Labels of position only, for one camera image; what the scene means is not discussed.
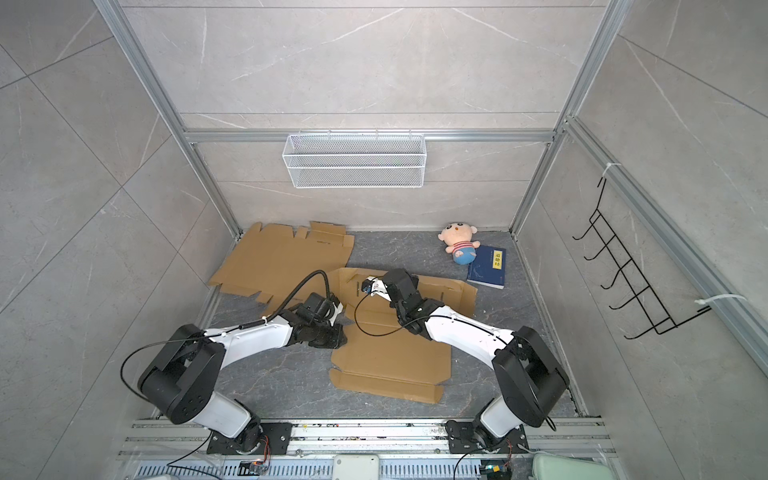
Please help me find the brown cardboard box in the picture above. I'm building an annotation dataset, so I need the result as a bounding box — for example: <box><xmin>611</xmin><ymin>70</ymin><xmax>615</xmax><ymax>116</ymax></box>
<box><xmin>329</xmin><ymin>268</ymin><xmax>451</xmax><ymax>404</ymax></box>

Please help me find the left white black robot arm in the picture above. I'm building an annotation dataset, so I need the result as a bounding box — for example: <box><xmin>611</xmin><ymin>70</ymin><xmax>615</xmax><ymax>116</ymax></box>
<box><xmin>137</xmin><ymin>293</ymin><xmax>346</xmax><ymax>453</ymax></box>

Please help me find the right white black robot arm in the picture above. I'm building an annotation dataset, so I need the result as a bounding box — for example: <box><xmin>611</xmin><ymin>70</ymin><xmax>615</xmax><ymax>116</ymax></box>
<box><xmin>360</xmin><ymin>269</ymin><xmax>570</xmax><ymax>451</ymax></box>

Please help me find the white electrical box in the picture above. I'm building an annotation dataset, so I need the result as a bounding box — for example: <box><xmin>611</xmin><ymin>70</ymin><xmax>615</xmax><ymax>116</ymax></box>
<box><xmin>332</xmin><ymin>454</ymin><xmax>380</xmax><ymax>480</ymax></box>

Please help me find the flat brown cardboard sheet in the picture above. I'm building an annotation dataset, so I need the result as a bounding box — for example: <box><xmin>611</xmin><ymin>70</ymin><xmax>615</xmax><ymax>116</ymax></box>
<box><xmin>209</xmin><ymin>222</ymin><xmax>354</xmax><ymax>314</ymax></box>

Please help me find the plush doll striped shirt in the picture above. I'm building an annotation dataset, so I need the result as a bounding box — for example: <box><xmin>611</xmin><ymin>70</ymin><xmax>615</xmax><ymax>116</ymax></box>
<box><xmin>438</xmin><ymin>222</ymin><xmax>480</xmax><ymax>265</ymax></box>

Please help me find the dark blue book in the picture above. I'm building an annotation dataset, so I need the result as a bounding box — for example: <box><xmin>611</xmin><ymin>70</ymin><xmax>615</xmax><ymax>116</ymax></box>
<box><xmin>466</xmin><ymin>245</ymin><xmax>507</xmax><ymax>289</ymax></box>

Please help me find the pale green container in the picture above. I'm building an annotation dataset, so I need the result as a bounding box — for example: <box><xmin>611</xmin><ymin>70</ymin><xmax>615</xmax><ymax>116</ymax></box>
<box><xmin>532</xmin><ymin>453</ymin><xmax>614</xmax><ymax>480</ymax></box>

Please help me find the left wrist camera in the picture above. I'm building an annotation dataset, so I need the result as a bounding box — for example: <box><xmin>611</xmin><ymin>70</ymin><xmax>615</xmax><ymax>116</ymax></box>
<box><xmin>323</xmin><ymin>299</ymin><xmax>343</xmax><ymax>326</ymax></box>

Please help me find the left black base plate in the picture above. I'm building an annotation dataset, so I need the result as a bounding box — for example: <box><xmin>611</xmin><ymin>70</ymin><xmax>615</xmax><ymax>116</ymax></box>
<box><xmin>206</xmin><ymin>422</ymin><xmax>293</xmax><ymax>455</ymax></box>

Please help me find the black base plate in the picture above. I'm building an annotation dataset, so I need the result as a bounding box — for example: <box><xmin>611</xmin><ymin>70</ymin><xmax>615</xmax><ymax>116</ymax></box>
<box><xmin>444</xmin><ymin>420</ymin><xmax>528</xmax><ymax>454</ymax></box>
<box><xmin>206</xmin><ymin>422</ymin><xmax>293</xmax><ymax>455</ymax></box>

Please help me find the white wire mesh basket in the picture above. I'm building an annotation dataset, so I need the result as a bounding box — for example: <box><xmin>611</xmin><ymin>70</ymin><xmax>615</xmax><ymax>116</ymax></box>
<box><xmin>282</xmin><ymin>132</ymin><xmax>427</xmax><ymax>189</ymax></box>

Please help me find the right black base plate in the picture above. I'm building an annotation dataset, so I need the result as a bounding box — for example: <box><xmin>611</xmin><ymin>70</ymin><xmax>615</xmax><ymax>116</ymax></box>
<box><xmin>444</xmin><ymin>420</ymin><xmax>528</xmax><ymax>454</ymax></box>

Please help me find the aluminium mounting rail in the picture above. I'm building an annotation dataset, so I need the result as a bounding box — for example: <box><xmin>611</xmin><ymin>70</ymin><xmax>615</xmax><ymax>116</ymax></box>
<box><xmin>117</xmin><ymin>417</ymin><xmax>618</xmax><ymax>460</ymax></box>

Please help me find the black wire hook rack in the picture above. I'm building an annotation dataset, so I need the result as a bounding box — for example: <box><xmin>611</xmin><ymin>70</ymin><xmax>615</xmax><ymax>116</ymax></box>
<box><xmin>572</xmin><ymin>178</ymin><xmax>713</xmax><ymax>341</ymax></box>

